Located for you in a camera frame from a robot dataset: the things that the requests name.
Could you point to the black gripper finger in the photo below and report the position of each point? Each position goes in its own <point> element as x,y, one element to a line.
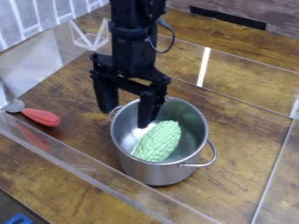
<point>106,92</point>
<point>153,98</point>

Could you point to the black wall strip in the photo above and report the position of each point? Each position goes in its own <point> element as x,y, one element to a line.
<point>229,18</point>

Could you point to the green bumpy gourd toy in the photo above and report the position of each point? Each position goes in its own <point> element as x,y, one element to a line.
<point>159,142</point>

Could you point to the silver steel pot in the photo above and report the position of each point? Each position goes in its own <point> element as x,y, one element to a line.
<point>183,162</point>

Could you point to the blue object at corner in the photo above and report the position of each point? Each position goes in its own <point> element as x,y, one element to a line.
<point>21,218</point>

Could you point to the clear acrylic corner bracket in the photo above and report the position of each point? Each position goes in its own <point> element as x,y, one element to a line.
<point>89,40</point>

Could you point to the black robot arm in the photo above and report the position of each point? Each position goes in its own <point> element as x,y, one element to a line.
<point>135,13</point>

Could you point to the red handled metal spatula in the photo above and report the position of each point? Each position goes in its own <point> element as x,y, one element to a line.
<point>42,116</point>

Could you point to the clear acrylic front barrier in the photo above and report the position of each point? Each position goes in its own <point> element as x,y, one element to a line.
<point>169,210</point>

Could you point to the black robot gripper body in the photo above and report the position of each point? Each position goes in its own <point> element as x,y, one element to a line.
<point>130,67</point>

